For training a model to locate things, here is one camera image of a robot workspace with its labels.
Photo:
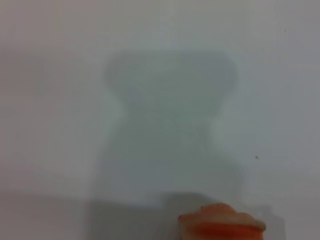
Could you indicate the orange striped bread loaf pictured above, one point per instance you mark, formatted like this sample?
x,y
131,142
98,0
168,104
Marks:
x,y
222,222

